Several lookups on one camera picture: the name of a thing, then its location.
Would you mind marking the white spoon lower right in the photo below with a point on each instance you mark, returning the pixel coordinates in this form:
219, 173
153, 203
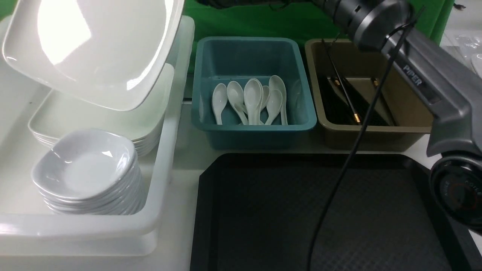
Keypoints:
274, 104

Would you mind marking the white spoon far right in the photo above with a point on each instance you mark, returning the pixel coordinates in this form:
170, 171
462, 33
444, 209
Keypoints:
275, 82

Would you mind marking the green backdrop cloth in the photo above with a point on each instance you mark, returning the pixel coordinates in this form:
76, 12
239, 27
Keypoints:
298, 19

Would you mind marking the black chopstick gold band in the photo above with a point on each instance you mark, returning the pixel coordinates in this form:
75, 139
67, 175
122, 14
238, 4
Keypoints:
341, 84

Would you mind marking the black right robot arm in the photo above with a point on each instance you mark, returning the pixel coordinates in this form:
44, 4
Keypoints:
450, 91

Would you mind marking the white spoon far left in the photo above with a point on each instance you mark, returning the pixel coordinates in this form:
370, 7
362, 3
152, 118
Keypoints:
219, 102

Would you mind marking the white spoon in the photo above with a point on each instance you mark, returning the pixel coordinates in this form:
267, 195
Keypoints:
253, 95
265, 96
275, 82
219, 102
235, 98
274, 104

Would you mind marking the large white square plate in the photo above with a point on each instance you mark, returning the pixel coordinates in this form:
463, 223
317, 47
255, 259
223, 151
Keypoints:
105, 52

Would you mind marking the brown plastic bin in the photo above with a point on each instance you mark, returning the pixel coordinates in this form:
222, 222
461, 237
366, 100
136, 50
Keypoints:
412, 117

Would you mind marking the stack of white bowls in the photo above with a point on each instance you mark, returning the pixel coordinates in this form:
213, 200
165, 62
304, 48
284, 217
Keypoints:
91, 172

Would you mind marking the white spoon behind centre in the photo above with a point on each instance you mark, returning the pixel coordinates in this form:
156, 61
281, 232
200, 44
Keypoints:
265, 96

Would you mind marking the black plastic serving tray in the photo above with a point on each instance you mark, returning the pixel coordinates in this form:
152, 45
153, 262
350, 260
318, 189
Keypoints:
273, 212

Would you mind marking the stack of white square plates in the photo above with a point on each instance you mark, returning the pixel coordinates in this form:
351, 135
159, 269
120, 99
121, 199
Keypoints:
60, 114

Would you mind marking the large white plastic tub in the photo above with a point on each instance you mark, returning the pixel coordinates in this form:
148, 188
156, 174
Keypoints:
20, 97

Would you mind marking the teal plastic bin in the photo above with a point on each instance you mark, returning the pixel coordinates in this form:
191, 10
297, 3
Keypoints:
221, 60

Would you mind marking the pile of black chopsticks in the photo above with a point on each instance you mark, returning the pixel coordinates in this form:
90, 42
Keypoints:
337, 110

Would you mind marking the single chopstick right in bin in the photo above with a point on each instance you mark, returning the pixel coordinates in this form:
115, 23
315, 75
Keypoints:
383, 101

